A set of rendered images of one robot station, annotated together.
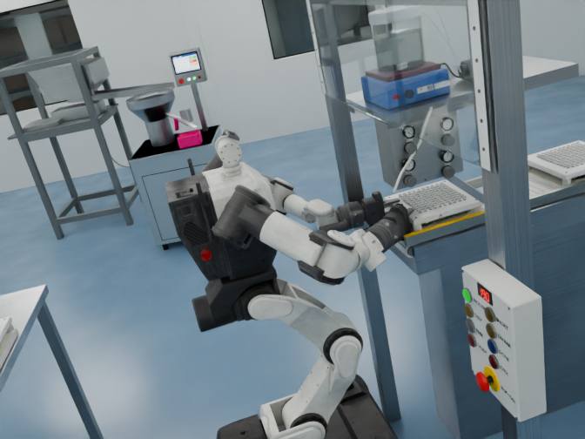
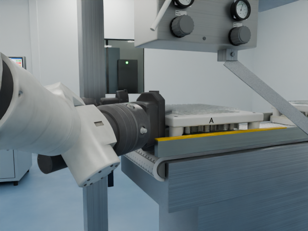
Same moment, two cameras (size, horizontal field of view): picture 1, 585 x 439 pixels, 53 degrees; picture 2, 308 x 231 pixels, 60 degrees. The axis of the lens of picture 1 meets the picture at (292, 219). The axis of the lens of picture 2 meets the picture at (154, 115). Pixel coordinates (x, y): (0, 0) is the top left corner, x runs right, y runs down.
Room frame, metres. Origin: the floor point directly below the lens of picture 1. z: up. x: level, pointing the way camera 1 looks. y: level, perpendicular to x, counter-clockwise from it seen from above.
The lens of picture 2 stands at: (1.19, -0.20, 1.06)
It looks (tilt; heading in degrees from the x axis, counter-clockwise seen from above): 7 degrees down; 345
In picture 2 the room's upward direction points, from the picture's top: straight up
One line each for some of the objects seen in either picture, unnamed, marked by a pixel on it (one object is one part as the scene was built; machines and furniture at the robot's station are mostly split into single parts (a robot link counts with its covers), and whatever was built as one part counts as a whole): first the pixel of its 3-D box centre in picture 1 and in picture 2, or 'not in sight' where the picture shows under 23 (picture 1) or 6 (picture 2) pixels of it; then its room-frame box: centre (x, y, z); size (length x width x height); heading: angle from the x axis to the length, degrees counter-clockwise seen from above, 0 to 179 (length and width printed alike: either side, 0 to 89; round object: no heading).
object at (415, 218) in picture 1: (431, 200); (191, 113); (1.82, -0.47, 0.99); 0.25 x 0.24 x 0.02; 10
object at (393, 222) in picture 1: (392, 229); (137, 125); (1.68, -0.30, 0.99); 0.12 x 0.10 x 0.13; 132
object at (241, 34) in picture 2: (448, 170); (240, 33); (1.63, -0.48, 1.15); 0.03 x 0.02 x 0.04; 100
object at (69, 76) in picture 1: (100, 144); not in sight; (5.05, 1.46, 0.75); 1.43 x 1.06 x 1.50; 86
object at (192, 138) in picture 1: (190, 139); not in sight; (4.25, 0.60, 0.80); 0.16 x 0.12 x 0.09; 86
